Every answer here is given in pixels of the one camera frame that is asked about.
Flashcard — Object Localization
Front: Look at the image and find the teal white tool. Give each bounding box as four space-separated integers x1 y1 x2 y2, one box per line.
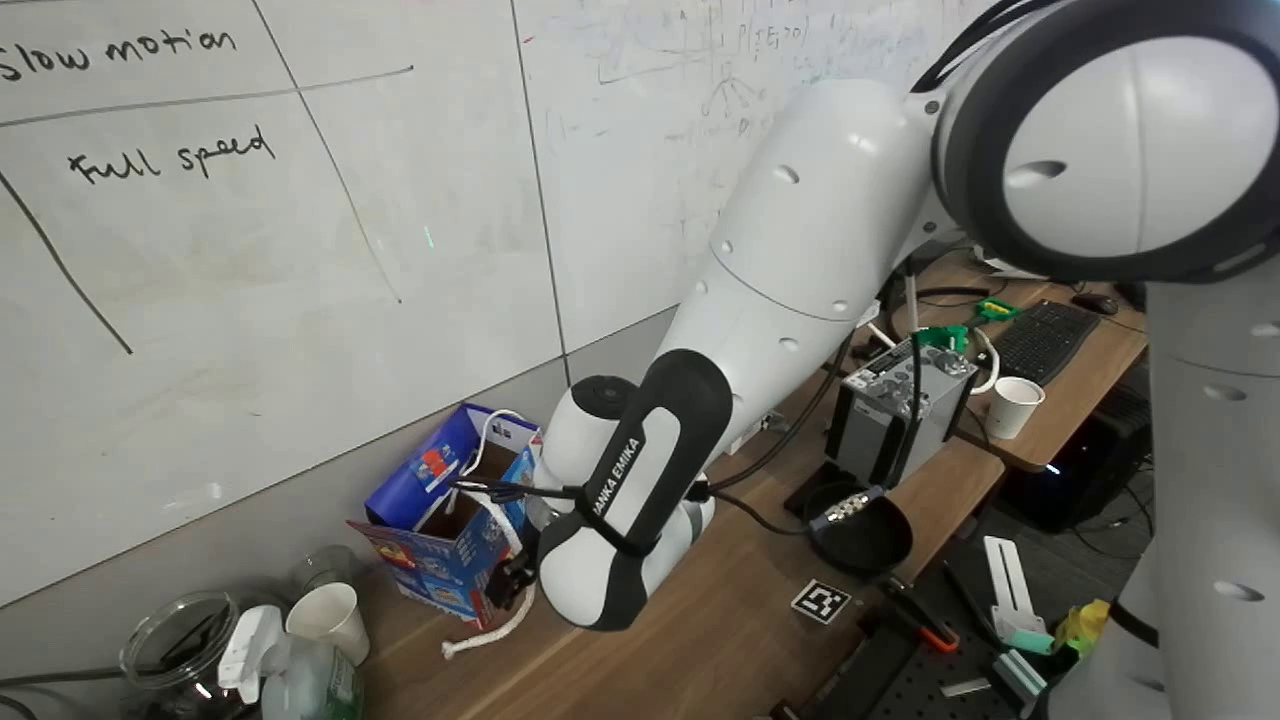
988 621 1058 709

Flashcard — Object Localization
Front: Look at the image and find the blue cardboard snack box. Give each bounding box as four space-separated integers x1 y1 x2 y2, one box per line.
346 399 560 636

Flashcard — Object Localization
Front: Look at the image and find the green plastic part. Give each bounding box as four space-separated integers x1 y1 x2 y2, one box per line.
907 295 1029 362

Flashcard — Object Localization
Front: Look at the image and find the white paper cup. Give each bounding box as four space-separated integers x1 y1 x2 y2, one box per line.
979 373 1053 450
279 580 374 672

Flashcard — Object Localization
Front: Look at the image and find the clear glass jar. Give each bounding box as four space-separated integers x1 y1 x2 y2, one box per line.
111 588 242 720

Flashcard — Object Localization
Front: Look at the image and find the black bowl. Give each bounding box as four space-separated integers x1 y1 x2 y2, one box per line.
781 461 919 583

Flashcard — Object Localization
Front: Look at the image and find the black bulky case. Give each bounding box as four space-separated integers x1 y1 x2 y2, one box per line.
996 389 1155 535

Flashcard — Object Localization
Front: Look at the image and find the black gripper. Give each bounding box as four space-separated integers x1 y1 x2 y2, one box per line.
478 546 540 616

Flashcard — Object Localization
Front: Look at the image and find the grey battery with foil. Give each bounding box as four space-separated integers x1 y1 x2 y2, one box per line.
822 342 985 497

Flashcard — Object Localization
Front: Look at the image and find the black keyboard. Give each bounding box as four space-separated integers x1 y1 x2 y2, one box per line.
988 299 1113 394

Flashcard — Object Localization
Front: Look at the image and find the white ribbed plastic bar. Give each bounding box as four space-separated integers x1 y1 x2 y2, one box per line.
979 531 1053 641

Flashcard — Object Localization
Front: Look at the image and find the yellow green toy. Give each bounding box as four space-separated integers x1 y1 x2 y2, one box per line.
1048 597 1125 660

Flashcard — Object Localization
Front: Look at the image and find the clear spray bottle white trigger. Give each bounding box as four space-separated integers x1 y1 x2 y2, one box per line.
212 604 369 720

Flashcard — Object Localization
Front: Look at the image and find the black white fiducial tag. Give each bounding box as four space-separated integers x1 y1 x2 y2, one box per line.
788 577 860 634

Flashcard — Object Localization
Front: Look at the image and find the thick white braided rope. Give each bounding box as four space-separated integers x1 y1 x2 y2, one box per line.
438 583 540 663

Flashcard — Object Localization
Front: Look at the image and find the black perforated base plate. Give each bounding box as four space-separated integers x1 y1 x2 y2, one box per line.
773 525 1113 720

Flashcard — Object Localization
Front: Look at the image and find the clear drinking glass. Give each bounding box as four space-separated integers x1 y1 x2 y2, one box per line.
287 540 373 604

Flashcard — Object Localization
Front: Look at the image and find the white curved tube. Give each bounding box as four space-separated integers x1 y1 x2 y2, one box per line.
967 324 1006 399

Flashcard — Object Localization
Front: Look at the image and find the black clamp orange handle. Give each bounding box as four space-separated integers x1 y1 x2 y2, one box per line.
873 574 963 660

